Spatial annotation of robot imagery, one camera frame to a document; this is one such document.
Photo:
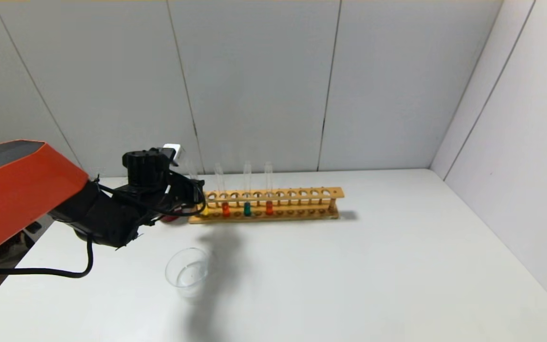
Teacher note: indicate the wooden test tube rack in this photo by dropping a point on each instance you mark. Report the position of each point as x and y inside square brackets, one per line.
[283, 201]

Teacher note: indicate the dark red cup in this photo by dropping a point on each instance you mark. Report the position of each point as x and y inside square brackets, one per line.
[169, 219]

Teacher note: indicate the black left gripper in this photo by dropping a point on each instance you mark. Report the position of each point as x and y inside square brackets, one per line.
[194, 194]

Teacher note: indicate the orange and black left arm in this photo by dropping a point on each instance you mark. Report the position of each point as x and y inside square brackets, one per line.
[17, 190]

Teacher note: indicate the test tube with red pigment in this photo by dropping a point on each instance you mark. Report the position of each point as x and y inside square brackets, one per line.
[269, 208]

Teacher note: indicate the clear glass dish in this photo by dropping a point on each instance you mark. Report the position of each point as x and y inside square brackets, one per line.
[190, 278]

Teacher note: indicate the test tube with orange-red pigment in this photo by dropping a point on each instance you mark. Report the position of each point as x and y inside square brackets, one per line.
[226, 210]

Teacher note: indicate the test tube with green pigment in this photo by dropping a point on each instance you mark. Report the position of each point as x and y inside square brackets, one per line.
[247, 210]

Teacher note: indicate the test tube with yellow pigment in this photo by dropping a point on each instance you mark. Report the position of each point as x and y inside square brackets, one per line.
[205, 211]

